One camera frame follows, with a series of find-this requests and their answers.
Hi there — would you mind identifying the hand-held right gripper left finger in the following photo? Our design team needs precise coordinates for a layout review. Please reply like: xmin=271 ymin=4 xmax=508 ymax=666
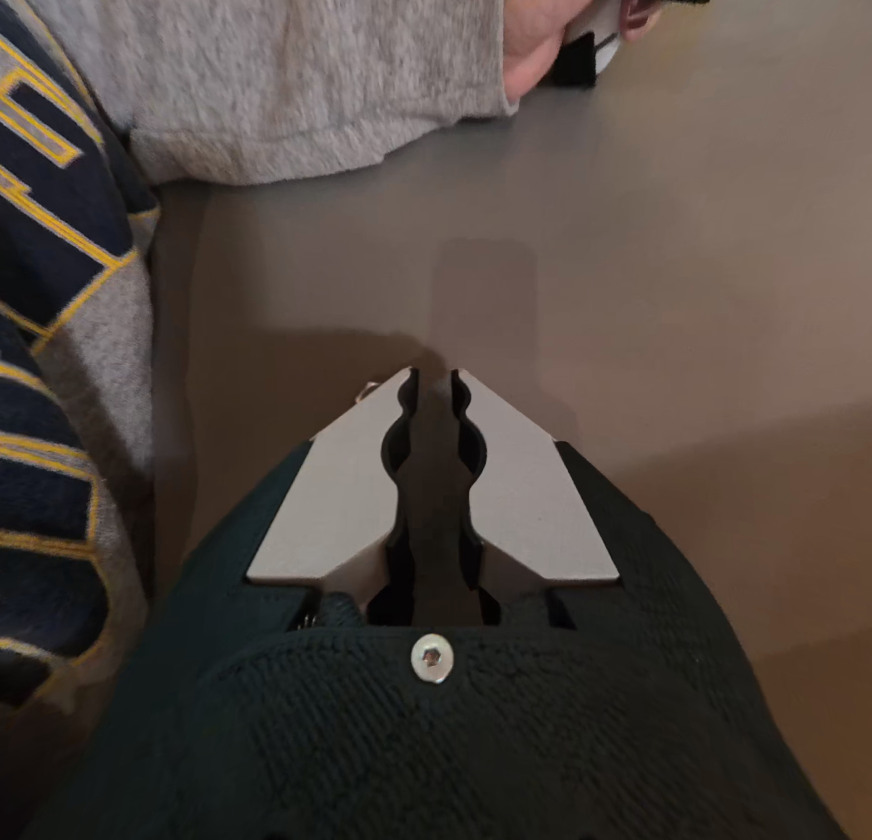
xmin=245 ymin=366 xmax=420 ymax=628

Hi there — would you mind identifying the person's left hand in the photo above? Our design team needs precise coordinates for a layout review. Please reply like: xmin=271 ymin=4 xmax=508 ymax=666
xmin=503 ymin=0 xmax=667 ymax=100

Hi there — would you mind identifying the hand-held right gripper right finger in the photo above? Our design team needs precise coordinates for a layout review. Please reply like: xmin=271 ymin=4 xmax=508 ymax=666
xmin=450 ymin=368 xmax=621 ymax=628

